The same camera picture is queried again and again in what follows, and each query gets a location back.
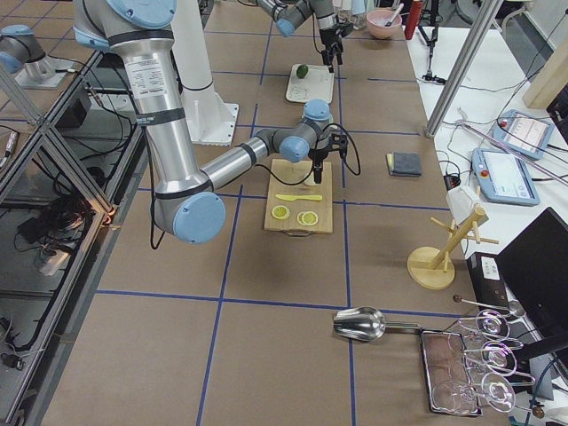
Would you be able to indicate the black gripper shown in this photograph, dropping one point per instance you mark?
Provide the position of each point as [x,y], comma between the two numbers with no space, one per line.
[318,155]
[329,37]

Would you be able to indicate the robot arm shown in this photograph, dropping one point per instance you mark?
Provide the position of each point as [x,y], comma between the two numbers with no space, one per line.
[161,44]
[289,17]

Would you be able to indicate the pink bowl with ice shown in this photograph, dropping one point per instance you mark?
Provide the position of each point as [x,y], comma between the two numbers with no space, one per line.
[382,25]

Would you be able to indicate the cream bear tray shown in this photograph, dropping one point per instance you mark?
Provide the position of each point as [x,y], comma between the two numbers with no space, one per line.
[318,84]

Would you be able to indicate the green lime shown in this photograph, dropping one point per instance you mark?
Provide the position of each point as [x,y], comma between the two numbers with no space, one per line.
[302,71]

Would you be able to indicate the yellow plastic knife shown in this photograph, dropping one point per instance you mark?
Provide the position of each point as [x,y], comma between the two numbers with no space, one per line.
[301,197]

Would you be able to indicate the lemon slice stack upper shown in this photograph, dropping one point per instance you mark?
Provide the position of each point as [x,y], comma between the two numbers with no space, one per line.
[307,218]

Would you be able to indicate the lemon slice stack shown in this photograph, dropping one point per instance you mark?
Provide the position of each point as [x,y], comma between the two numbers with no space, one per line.
[307,218]
[280,212]

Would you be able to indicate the lemon slice stack lower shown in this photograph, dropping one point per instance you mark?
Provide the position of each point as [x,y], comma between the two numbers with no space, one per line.
[280,212]

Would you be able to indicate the grey folded cloth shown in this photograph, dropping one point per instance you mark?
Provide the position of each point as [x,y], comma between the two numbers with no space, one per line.
[404,164]

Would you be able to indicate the red cylinder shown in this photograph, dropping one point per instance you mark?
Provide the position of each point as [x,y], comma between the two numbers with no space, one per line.
[413,18]

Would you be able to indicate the black tripod stick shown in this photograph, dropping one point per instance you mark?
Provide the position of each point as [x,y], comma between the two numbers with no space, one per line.
[430,41]

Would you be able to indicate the reacher grabber tool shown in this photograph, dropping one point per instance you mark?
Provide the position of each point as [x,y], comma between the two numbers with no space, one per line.
[562,179]

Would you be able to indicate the wooden mug tree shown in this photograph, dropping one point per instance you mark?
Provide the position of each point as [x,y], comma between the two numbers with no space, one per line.
[432,268]

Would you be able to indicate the steel scoop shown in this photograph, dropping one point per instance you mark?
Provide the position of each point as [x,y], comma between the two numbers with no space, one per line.
[367,324]

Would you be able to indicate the near teach pendant tablet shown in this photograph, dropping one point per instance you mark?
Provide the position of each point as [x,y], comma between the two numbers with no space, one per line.
[503,178]

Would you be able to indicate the teach pendant tablet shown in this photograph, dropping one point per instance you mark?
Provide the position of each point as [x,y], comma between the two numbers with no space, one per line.
[523,133]
[503,178]

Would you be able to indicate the far teach pendant tablet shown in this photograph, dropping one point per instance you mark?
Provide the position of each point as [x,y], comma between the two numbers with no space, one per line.
[523,133]

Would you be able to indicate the black monitor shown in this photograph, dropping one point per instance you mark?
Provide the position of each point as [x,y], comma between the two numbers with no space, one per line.
[534,267]

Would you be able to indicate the dark tray with glasses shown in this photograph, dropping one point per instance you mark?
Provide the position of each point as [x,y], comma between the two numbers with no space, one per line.
[443,365]

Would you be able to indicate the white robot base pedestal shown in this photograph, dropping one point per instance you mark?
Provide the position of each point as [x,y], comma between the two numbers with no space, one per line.
[210,120]

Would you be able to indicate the aluminium frame post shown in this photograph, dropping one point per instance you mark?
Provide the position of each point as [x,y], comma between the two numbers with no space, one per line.
[472,43]

